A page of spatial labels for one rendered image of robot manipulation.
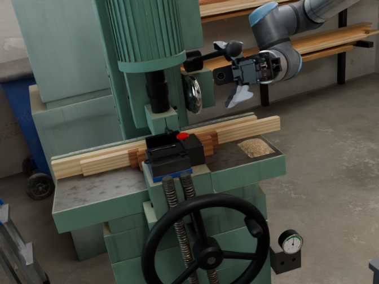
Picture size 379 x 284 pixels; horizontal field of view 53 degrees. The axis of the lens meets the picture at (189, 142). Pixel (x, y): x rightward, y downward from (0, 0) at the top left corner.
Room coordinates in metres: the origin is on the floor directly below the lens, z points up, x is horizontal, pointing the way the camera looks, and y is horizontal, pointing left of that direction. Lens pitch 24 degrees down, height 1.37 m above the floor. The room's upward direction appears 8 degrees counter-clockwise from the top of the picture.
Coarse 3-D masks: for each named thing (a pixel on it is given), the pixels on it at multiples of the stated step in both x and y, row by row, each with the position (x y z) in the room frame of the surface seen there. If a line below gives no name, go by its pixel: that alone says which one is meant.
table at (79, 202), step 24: (120, 168) 0.94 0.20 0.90; (216, 168) 0.86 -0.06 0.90; (240, 168) 0.86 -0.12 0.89; (264, 168) 0.87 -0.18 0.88; (72, 192) 0.85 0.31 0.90; (96, 192) 0.83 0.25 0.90; (120, 192) 0.81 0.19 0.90; (144, 192) 0.81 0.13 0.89; (216, 192) 0.80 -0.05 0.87; (72, 216) 0.77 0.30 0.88; (96, 216) 0.78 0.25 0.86; (120, 216) 0.79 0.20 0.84
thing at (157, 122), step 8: (152, 112) 0.99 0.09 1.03; (160, 112) 0.98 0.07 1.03; (168, 112) 0.97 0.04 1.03; (152, 120) 0.93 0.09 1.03; (160, 120) 0.94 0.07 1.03; (168, 120) 0.94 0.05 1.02; (176, 120) 0.95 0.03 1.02; (152, 128) 0.96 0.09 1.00; (160, 128) 0.94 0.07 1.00; (176, 128) 0.94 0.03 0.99
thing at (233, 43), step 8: (232, 40) 0.79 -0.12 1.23; (224, 48) 0.83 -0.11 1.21; (232, 48) 0.78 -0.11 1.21; (240, 48) 0.78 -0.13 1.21; (192, 56) 1.13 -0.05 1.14; (200, 56) 1.04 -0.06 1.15; (208, 56) 0.96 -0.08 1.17; (216, 56) 0.90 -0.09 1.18; (232, 56) 0.78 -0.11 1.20; (184, 64) 1.15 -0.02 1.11; (192, 64) 1.12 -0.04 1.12; (200, 64) 1.13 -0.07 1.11
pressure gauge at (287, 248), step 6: (282, 234) 0.83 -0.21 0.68; (288, 234) 0.82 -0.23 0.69; (294, 234) 0.82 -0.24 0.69; (282, 240) 0.82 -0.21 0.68; (288, 240) 0.82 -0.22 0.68; (294, 240) 0.82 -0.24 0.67; (300, 240) 0.82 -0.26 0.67; (282, 246) 0.81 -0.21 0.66; (288, 246) 0.82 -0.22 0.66; (294, 246) 0.82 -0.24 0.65; (300, 246) 0.82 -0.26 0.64; (288, 252) 0.81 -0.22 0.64; (294, 252) 0.82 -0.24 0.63
